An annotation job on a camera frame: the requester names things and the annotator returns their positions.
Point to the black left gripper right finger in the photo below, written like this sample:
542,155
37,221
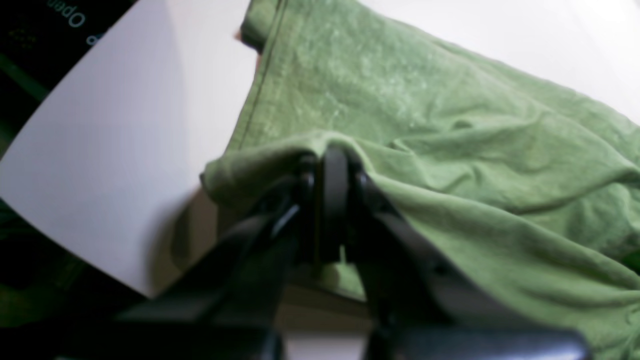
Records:
424,307

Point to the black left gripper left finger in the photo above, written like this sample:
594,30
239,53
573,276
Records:
224,307

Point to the olive green t-shirt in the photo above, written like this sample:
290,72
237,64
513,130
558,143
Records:
531,188

